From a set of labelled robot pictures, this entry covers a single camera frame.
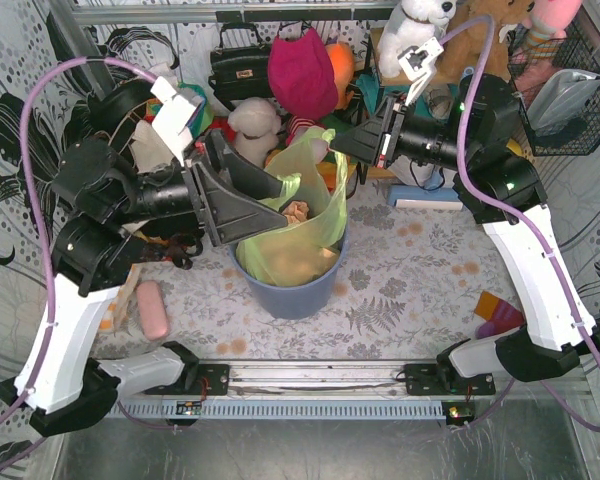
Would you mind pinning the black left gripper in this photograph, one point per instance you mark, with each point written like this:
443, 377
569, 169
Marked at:
200, 195

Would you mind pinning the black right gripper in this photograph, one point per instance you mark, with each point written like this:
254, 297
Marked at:
386, 138

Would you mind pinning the green plastic trash bag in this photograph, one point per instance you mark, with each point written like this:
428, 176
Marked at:
298, 254

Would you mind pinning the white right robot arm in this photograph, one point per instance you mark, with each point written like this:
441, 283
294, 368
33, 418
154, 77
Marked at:
558, 328

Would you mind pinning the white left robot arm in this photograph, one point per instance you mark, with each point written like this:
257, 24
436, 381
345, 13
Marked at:
121, 218

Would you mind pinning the brown patterned leather bag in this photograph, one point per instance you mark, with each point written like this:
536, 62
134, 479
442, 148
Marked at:
179, 249

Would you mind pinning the magenta cloth bag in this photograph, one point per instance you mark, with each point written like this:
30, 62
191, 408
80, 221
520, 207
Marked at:
301, 76

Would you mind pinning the cream canvas tote bag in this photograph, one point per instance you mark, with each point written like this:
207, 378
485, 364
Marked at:
148, 150

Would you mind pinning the blue plastic trash bin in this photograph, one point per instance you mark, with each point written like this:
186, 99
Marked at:
298, 302

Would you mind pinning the white pink plush doll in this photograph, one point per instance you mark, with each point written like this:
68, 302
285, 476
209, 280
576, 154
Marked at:
320, 145

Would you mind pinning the teal folded cloth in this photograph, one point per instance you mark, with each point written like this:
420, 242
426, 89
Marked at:
369, 88

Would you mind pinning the crumpled brown printed paper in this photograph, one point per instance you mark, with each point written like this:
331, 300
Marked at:
296, 212

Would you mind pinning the white fluffy plush dog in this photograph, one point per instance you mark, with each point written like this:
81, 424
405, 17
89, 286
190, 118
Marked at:
256, 124

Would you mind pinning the orange plush toy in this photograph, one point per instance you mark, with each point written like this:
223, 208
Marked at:
343, 64

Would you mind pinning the grey checked plush ball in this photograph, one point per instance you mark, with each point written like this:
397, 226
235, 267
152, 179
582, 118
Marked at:
439, 100

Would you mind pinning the black leather handbag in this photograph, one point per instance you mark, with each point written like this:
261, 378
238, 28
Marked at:
240, 73

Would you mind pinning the white grey plush dog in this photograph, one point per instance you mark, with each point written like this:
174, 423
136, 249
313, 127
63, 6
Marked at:
411, 24

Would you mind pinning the yellow plush duck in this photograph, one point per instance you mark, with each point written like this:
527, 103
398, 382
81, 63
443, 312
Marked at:
514, 147

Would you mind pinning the pink cylindrical pillow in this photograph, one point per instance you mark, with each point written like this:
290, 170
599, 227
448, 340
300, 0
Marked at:
153, 315

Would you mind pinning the orange white checkered cloth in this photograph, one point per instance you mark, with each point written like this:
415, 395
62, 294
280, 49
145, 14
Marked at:
116, 311

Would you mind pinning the silver foil pouch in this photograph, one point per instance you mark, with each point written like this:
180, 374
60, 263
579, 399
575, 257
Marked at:
562, 97

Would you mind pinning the pink plush toy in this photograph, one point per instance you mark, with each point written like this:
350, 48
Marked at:
546, 26

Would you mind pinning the purple red plush toy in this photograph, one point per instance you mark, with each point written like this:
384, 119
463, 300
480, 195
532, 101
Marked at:
498, 316

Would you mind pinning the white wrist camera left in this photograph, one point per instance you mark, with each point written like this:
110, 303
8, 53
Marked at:
171, 123

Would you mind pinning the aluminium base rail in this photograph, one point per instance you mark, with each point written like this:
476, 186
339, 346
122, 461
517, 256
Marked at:
311, 390

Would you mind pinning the black wire basket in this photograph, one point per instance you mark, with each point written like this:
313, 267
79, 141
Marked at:
580, 135

